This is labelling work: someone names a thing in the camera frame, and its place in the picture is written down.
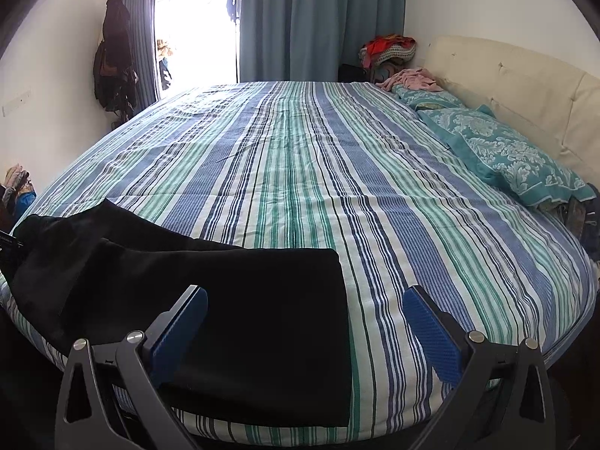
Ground pile of colourful clothes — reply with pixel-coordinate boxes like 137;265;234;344
359;34;418;83

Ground hanging dark jackets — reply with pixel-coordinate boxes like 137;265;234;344
92;0;140;119

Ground striped bed sheet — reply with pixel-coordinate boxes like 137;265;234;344
0;80;597;438

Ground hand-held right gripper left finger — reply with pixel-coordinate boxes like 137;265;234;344
55;285;210;450

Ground small teal patterned pillow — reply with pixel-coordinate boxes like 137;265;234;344
391;84;466;113

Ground heap of clothes beside bed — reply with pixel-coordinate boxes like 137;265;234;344
0;163;38;227

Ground clothes outside window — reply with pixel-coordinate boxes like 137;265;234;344
156;39;174;93

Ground wide blue curtain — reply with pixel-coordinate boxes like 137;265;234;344
236;0;407;83

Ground black pants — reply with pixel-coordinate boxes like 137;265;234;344
7;199;353;428

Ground pink cloth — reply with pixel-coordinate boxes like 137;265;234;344
375;67;445;93

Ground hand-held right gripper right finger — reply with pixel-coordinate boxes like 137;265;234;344
402;285;557;450

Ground large teal patterned pillow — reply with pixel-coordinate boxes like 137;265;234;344
416;106;595;208

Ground cream padded headboard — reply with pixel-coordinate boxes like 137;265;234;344
421;34;600;189

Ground narrow blue curtain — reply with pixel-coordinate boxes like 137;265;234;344
119;0;159;110

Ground black bag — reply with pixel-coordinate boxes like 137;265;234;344
338;64;372;83

